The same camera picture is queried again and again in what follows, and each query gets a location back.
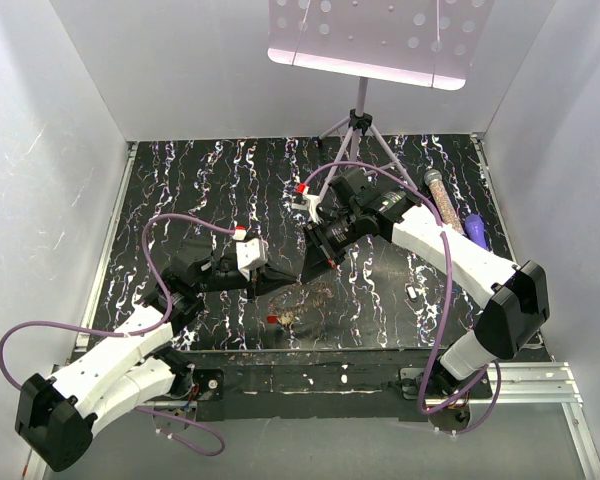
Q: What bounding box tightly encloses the glitter toy microphone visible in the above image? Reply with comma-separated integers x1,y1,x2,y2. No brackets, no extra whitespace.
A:
424,169,465,235

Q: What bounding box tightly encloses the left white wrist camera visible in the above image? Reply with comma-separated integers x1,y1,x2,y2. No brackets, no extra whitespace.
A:
232,226,269,280

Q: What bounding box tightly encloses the aluminium frame rail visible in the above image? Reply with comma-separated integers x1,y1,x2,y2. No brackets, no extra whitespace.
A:
22,362,600,480

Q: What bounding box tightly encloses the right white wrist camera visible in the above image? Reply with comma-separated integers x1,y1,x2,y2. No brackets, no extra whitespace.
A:
291,183,322,224

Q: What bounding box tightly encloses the large toothed keyring disc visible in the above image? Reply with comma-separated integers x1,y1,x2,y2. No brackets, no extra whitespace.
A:
266,282,334,327

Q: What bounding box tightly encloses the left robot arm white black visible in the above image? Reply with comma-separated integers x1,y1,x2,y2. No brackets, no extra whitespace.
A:
15,237,297,472

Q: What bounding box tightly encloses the white black key fob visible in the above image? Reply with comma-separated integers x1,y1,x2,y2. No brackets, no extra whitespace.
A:
406,285,418,302

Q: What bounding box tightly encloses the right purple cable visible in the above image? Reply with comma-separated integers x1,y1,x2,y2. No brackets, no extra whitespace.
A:
299,162,504,434

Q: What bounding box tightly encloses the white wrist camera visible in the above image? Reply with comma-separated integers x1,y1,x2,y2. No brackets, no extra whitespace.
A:
291,183,322,224
232,226,269,280

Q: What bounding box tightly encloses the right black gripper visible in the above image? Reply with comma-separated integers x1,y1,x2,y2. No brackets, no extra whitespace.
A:
299,208,365,285

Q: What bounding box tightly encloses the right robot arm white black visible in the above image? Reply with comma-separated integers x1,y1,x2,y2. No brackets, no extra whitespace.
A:
297,166,550,398

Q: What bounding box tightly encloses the black front rail base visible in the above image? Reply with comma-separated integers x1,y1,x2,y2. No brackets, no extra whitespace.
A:
134,347,506,424

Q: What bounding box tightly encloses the lilac music stand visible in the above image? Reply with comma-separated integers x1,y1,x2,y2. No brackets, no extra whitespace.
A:
266,0,496,234

